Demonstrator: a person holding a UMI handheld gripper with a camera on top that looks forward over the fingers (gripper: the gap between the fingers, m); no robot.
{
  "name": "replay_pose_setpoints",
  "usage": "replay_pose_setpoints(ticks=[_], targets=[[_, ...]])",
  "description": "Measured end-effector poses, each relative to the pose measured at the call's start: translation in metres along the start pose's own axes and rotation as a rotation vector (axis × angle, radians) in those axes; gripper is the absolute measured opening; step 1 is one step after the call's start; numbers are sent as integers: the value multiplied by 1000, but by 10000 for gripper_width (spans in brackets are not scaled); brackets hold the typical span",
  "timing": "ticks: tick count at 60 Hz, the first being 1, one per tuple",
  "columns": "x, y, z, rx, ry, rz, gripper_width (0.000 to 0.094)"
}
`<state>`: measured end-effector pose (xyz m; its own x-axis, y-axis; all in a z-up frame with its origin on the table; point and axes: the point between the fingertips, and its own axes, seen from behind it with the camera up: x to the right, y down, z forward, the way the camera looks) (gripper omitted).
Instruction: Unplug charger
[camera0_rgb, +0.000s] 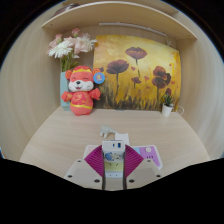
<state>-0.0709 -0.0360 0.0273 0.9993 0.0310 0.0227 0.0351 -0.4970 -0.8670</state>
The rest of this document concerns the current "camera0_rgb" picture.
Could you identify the white power plug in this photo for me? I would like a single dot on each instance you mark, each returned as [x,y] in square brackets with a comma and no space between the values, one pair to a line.
[106,131]

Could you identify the red plush mouse toy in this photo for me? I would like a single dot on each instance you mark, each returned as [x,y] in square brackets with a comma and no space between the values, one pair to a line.
[81,96]

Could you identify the pale blue vase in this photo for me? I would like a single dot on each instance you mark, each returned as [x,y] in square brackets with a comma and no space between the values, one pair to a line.
[63,86]

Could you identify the small white charger block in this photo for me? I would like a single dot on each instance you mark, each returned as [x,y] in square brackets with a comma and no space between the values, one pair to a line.
[113,160]

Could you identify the small plant in white pot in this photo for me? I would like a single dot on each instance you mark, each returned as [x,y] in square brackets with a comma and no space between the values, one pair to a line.
[167,109]

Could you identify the white light bar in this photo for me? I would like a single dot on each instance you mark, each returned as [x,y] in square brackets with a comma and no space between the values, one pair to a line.
[133,27]

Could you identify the yellow poppy flower painting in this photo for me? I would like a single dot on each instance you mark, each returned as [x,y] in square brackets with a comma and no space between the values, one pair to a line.
[140,73]

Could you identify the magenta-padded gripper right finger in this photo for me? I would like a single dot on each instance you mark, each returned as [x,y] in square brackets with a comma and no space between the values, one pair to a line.
[133,160]

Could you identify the pink and white flower bouquet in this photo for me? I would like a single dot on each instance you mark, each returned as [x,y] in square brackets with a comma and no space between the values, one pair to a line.
[71,45]

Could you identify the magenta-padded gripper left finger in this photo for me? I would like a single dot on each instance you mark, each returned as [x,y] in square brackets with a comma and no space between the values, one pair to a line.
[95,160]

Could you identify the wooden shelf with items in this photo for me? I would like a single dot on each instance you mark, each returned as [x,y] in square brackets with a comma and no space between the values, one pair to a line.
[116,16]

